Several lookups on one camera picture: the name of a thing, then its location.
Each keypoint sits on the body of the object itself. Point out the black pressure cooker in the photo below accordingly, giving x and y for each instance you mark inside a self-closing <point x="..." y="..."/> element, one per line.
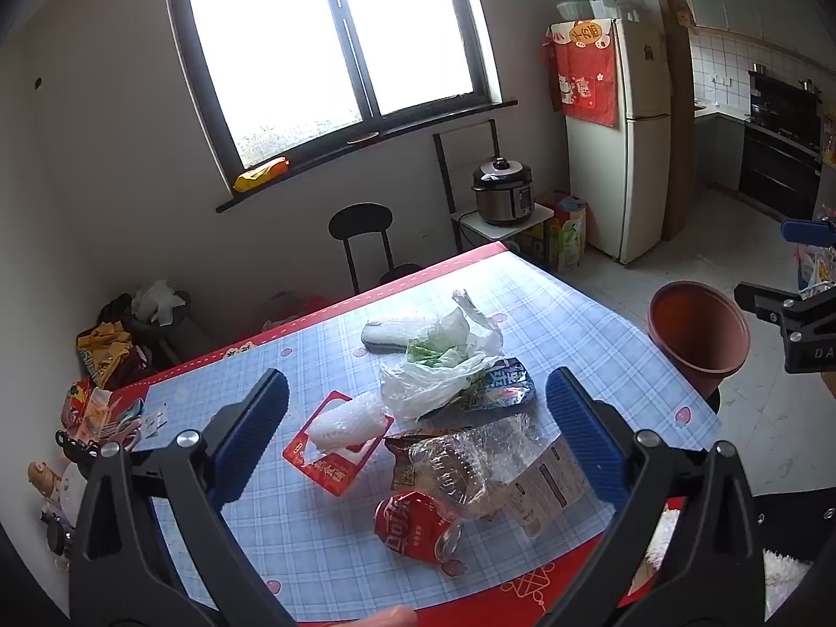
<point x="503" y="193"/>

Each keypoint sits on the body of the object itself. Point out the white bin liner bag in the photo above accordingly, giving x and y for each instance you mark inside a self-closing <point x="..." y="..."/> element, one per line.
<point x="157" y="300"/>

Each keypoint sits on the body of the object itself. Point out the black round chair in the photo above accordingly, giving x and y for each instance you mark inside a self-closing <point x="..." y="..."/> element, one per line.
<point x="359" y="222"/>

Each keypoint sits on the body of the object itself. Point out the white bowl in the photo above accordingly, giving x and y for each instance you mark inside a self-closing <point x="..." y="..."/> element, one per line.
<point x="573" y="10"/>

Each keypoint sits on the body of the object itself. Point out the small toy figure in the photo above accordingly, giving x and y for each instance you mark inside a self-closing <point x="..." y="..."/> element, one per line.
<point x="44" y="478"/>

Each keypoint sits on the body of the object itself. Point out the brown plastic bin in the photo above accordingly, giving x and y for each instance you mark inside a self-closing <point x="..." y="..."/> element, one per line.
<point x="695" y="326"/>

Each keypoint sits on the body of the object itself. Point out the cream refrigerator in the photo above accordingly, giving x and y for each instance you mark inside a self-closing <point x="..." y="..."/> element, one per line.
<point x="646" y="176"/>

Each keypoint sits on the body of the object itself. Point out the colourful packet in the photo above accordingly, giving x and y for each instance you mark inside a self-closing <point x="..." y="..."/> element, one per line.
<point x="813" y="271"/>

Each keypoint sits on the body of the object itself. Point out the blue snack wrapper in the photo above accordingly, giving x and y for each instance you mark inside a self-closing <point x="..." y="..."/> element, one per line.
<point x="506" y="382"/>

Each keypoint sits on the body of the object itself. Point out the red snack bags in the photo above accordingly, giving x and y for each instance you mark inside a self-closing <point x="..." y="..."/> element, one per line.
<point x="88" y="408"/>

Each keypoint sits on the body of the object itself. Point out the red printed cloth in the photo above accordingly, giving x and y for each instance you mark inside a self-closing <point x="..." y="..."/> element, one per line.
<point x="588" y="91"/>

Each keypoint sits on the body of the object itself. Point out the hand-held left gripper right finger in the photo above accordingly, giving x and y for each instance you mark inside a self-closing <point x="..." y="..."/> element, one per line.
<point x="581" y="437"/>

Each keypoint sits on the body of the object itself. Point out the white foam pad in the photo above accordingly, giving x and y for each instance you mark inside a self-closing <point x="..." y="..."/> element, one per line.
<point x="392" y="333"/>

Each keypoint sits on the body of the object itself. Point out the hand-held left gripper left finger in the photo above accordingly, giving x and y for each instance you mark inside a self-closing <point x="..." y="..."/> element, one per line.
<point x="251" y="437"/>

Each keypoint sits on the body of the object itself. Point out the yellow snack packet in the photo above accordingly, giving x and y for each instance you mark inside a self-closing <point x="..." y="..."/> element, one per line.
<point x="261" y="174"/>

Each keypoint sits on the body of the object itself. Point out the grey upper kitchen cabinets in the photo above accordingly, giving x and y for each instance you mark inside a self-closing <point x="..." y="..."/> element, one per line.
<point x="751" y="0"/>

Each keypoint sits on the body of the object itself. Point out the white foam net sleeve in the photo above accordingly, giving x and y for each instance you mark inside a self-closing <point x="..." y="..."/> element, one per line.
<point x="346" y="424"/>

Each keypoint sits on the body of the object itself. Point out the black kitchen stove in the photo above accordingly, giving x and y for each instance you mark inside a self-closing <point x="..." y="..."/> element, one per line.
<point x="777" y="144"/>

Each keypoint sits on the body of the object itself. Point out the colourful cardboard box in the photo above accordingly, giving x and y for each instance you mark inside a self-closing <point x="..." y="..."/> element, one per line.
<point x="568" y="235"/>

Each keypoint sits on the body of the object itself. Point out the wooden door frame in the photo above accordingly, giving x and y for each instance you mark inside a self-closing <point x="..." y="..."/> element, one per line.
<point x="676" y="111"/>

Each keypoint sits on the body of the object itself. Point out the person's left hand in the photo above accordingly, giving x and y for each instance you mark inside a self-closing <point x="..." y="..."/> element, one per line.
<point x="392" y="617"/>

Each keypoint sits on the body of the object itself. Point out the grey kitchen counter cabinet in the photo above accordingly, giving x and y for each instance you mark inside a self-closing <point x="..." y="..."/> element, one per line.
<point x="718" y="150"/>

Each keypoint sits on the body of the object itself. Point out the black frame white shelf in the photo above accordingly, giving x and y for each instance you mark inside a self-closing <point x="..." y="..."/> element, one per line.
<point x="509" y="232"/>

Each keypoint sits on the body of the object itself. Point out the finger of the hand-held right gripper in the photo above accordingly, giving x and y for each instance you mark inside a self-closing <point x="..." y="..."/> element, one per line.
<point x="767" y="300"/>
<point x="810" y="231"/>

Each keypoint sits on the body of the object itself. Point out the white plastic bag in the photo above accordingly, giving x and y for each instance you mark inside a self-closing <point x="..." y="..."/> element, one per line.
<point x="418" y="385"/>

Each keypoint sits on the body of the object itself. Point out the crushed red can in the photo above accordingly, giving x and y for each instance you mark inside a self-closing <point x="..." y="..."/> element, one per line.
<point x="408" y="526"/>

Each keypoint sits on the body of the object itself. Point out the black windowsill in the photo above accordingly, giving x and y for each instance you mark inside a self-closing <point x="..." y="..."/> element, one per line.
<point x="366" y="140"/>

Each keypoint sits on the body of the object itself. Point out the red card clear plastic tray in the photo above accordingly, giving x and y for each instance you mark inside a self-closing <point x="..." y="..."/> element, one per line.
<point x="326" y="473"/>

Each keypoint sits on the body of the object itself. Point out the white fleece clothing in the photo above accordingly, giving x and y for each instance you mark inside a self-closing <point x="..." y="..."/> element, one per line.
<point x="784" y="568"/>

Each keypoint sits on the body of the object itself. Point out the white brown label card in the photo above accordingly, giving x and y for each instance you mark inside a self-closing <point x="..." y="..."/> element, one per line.
<point x="545" y="490"/>

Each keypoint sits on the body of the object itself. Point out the crumpled clear plastic wrapper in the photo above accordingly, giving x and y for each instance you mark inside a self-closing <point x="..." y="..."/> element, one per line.
<point x="503" y="450"/>

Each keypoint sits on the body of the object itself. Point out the black framed window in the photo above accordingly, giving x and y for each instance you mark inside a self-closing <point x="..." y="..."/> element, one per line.
<point x="294" y="46"/>

